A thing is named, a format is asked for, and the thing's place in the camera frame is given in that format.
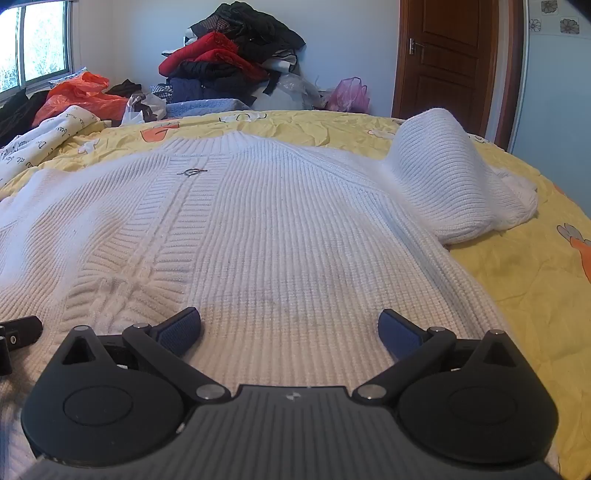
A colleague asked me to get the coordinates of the window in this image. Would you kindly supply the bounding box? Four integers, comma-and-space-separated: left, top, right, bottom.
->
0, 0, 75, 94

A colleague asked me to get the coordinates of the grey patterned cloth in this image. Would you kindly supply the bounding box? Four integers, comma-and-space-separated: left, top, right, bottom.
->
48, 67, 88, 89

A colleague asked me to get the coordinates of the orange plastic bag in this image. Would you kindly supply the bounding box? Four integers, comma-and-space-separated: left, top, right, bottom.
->
32, 71, 131, 128

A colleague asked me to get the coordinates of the clear plastic bag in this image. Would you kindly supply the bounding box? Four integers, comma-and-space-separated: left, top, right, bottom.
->
272, 74, 325, 112

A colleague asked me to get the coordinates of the white script print quilt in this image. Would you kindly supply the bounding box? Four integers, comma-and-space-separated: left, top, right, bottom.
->
0, 105, 100, 186

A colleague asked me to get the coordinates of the white knit sweater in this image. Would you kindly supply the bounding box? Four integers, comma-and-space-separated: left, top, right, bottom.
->
0, 108, 561, 480

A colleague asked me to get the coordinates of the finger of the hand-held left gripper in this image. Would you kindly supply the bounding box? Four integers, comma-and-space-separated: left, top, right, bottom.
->
0, 316, 44, 376

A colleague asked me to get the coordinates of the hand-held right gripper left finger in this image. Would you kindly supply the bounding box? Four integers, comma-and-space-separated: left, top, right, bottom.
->
60, 307, 232, 406

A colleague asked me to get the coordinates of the dark brown cloth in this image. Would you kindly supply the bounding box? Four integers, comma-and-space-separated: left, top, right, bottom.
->
106, 79, 143, 98

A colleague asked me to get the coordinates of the pink plastic bag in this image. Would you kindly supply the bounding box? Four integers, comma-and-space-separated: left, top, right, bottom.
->
325, 76, 371, 114

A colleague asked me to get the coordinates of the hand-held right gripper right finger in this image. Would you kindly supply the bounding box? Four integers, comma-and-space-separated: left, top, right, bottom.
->
353, 309, 525, 408

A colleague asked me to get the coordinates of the white and black plastic bag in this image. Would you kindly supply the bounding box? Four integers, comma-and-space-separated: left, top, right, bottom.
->
121, 92, 167, 125

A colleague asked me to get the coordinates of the yellow carrot print bedspread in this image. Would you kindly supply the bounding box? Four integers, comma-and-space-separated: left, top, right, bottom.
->
0, 110, 591, 480

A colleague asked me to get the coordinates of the pile of clothes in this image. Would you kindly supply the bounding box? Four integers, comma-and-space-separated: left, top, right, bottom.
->
157, 1, 306, 105

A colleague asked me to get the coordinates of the light blue blanket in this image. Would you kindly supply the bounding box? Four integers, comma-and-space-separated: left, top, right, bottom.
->
165, 98, 253, 119

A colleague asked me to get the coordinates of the brown wooden door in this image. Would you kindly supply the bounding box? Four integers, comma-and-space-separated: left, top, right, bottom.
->
392, 0, 525, 151

